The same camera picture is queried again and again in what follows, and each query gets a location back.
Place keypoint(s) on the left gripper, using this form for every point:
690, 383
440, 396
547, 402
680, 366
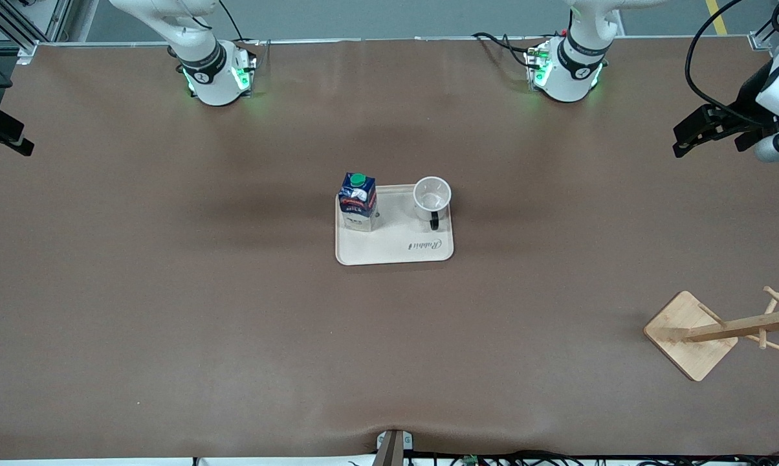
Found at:
748, 97

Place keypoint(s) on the blue white milk carton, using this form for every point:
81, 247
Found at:
357, 202

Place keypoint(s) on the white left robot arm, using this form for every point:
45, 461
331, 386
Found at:
567, 81

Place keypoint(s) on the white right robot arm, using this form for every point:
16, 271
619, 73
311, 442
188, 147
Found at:
209, 84

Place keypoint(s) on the wooden cup rack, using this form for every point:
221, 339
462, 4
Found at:
687, 349

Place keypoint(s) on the beige plastic tray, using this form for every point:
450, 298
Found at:
396, 244

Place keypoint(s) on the aluminium frame profile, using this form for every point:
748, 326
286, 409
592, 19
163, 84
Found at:
774, 26
14, 26

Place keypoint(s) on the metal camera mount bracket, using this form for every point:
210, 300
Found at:
393, 448

